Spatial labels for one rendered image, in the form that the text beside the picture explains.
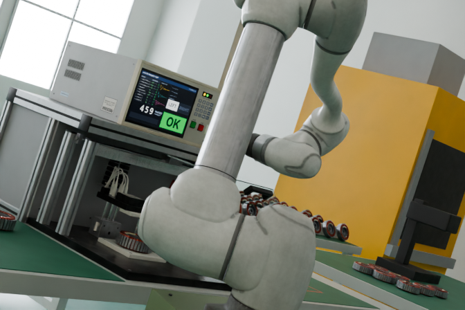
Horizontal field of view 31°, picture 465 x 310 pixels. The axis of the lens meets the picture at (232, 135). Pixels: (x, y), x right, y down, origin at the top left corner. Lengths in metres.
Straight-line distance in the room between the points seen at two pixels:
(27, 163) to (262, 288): 1.06
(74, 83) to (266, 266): 1.17
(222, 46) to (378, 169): 1.56
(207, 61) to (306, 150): 4.35
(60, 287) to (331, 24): 0.89
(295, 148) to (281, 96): 6.79
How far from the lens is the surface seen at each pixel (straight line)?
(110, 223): 2.59
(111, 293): 2.16
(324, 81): 2.17
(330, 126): 2.45
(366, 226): 6.10
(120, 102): 2.55
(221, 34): 6.66
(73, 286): 2.08
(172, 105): 2.64
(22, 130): 2.69
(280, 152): 2.40
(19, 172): 2.65
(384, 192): 6.07
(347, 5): 1.98
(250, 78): 1.92
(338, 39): 2.04
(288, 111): 9.06
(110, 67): 2.63
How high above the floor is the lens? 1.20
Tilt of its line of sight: level
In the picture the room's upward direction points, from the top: 18 degrees clockwise
